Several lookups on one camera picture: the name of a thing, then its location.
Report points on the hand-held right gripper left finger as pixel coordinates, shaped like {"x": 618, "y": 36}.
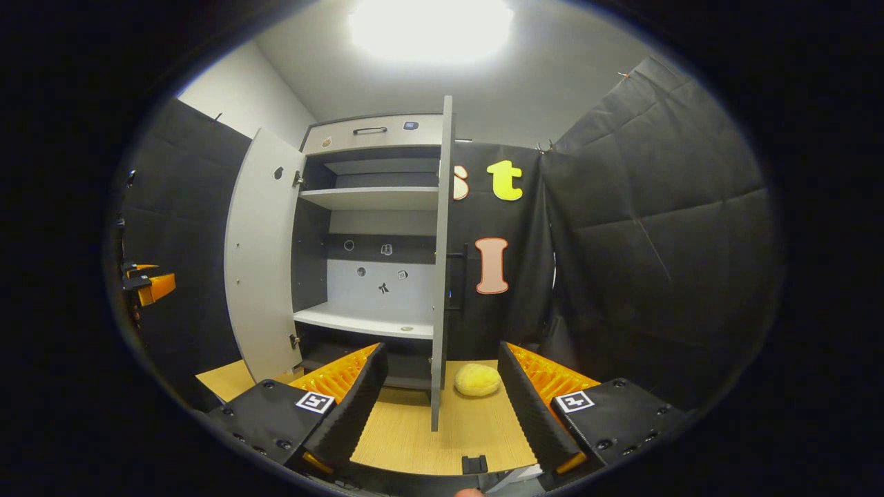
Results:
{"x": 356, "y": 407}

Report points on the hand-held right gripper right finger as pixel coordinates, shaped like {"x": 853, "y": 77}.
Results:
{"x": 528, "y": 414}

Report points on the white flat object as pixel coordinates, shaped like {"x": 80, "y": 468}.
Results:
{"x": 518, "y": 476}

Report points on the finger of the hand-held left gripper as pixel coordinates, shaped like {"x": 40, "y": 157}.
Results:
{"x": 141, "y": 267}
{"x": 159, "y": 286}

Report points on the grey double-door shoe cabinet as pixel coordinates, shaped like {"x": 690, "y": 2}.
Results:
{"x": 414, "y": 290}

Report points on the ceiling light panel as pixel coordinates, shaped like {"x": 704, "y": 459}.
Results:
{"x": 431, "y": 27}

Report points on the black table clip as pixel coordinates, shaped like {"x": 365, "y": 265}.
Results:
{"x": 474, "y": 464}

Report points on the black backdrop cloth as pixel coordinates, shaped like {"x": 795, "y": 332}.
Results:
{"x": 656, "y": 241}

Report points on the grey cabinet door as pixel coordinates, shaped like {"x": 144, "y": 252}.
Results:
{"x": 262, "y": 262}
{"x": 442, "y": 276}

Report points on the yellow round sponge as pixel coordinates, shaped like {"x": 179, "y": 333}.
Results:
{"x": 478, "y": 379}

